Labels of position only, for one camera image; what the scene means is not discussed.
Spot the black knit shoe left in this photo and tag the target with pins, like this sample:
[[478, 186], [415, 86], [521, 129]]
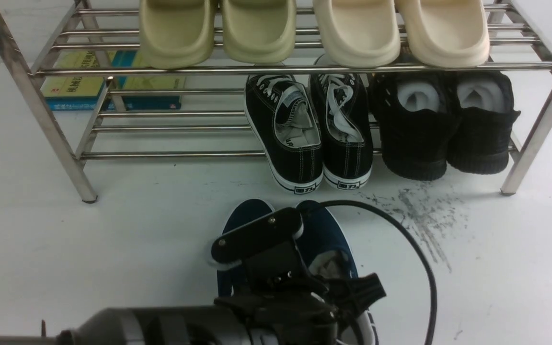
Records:
[[416, 122]]

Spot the black knit shoe right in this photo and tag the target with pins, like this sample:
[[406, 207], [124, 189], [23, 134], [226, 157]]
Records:
[[483, 103]]

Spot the black canvas sneaker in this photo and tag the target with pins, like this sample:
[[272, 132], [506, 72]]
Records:
[[280, 114], [340, 101]]

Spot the cream slipper right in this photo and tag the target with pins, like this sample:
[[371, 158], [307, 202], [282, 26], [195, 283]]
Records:
[[446, 33]]

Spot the navy slip-on shoe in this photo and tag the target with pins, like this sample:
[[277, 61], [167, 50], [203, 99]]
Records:
[[326, 252], [231, 280]]

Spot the cream slipper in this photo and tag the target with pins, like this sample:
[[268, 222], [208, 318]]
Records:
[[446, 33], [358, 33]]

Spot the black canvas sneaker left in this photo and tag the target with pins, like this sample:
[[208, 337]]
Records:
[[280, 114]]

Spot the black canvas sneaker right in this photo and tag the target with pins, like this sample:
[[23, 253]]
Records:
[[340, 101]]

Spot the yellow and blue book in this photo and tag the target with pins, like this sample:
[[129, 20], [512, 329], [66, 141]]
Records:
[[78, 93]]

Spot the olive green slipper right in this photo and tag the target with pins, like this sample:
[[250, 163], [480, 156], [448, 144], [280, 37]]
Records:
[[259, 31]]

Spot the cream slipper left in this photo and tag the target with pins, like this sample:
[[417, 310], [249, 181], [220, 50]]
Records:
[[358, 33]]

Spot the black knit shoe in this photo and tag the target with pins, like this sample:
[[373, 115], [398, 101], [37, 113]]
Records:
[[416, 122], [483, 103]]

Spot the stainless steel shoe rack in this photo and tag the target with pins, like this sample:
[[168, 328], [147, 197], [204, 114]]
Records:
[[80, 20]]

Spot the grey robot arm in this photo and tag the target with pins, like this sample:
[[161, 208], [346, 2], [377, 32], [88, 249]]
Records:
[[199, 325]]

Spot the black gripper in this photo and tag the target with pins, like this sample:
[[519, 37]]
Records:
[[282, 296]]

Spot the olive green slipper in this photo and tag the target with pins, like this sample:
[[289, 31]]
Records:
[[259, 31], [176, 34]]

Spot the olive green slipper left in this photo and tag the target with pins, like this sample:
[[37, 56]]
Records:
[[176, 34]]

